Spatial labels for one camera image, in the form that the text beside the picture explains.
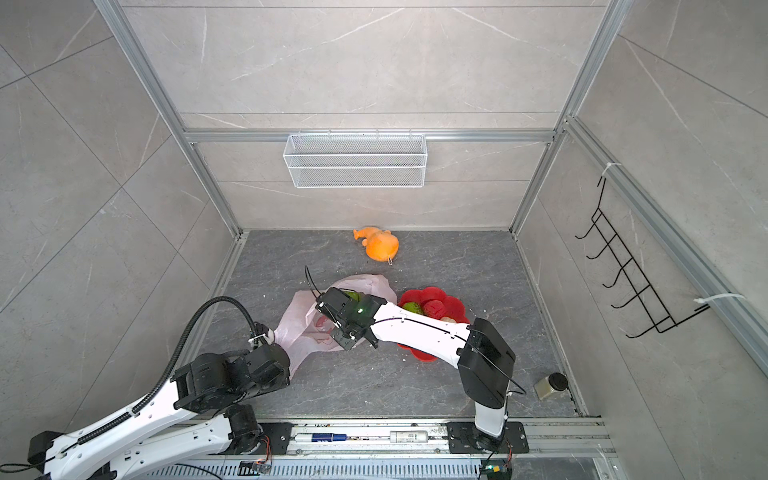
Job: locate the pink plastic bag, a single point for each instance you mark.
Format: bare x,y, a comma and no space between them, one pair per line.
303,330

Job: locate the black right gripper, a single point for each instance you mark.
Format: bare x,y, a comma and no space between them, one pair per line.
343,342

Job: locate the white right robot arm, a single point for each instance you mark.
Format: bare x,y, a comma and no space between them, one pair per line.
483,359

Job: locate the green fake fruit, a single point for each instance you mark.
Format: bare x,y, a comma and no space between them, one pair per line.
413,307

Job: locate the orange toy fruit with loop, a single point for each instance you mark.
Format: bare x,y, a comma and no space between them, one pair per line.
380,245

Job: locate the red fake fruit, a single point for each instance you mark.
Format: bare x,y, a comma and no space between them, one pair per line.
434,309

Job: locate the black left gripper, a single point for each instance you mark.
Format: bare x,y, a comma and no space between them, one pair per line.
285,380

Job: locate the blue marker pen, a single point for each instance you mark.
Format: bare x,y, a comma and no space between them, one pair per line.
328,437

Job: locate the black wire hook rack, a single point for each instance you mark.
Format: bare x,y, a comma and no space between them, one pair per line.
629,272

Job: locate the white wire mesh basket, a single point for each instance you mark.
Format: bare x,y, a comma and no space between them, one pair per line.
356,160

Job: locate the red flower-shaped plate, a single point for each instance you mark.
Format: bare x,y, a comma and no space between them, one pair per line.
456,313

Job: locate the white tube on rail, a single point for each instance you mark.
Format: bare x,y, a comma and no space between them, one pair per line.
409,436

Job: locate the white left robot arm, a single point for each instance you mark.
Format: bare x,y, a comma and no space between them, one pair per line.
148,432

